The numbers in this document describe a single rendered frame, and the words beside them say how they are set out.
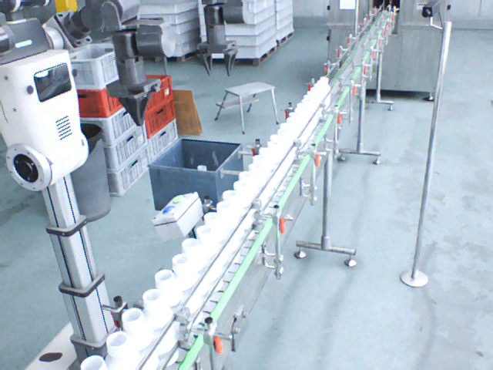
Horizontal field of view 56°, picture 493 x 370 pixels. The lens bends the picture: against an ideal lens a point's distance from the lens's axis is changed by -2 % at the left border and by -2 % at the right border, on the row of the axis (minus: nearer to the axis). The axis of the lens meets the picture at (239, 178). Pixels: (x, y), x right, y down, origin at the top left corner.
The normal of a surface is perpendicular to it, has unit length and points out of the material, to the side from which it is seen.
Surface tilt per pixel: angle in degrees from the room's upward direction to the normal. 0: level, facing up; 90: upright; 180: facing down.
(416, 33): 90
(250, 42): 89
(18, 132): 101
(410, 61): 90
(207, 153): 90
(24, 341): 0
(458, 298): 0
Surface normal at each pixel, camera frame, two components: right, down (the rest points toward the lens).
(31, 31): 0.93, 0.11
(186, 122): -0.31, 0.57
